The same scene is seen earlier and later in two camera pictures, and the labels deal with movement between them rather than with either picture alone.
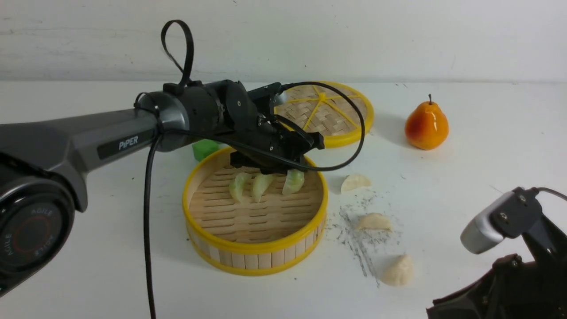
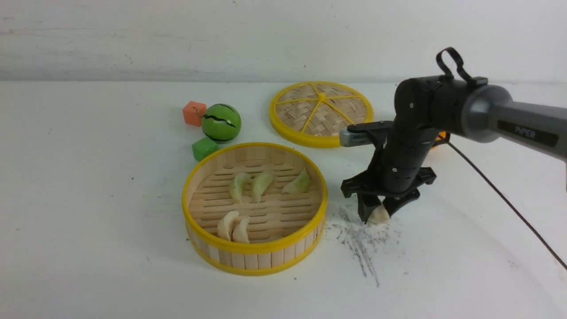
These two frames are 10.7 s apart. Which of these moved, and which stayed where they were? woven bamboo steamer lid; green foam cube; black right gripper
Moved: black right gripper
Stayed: green foam cube; woven bamboo steamer lid
